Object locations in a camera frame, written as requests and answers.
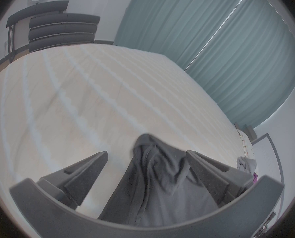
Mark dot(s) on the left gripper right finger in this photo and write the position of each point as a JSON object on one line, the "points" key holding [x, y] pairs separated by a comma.
{"points": [[216, 180]]}

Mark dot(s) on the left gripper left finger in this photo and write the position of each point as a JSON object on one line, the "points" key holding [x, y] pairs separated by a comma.
{"points": [[83, 180]]}

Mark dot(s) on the black T-shirt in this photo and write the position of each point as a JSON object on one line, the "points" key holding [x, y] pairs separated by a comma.
{"points": [[157, 187]]}

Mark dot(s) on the bed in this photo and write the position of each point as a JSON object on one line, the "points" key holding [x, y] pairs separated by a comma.
{"points": [[88, 95]]}

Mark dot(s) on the grey knit garment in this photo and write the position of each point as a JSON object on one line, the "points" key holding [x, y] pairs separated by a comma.
{"points": [[246, 164]]}

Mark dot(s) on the purple satin garment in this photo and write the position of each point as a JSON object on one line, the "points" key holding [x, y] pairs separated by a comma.
{"points": [[254, 178]]}

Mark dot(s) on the white printed pillow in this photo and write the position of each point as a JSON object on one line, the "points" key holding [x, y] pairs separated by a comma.
{"points": [[246, 145]]}

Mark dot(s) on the blue-green curtain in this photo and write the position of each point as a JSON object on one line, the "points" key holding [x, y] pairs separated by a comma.
{"points": [[249, 71], [174, 21]]}

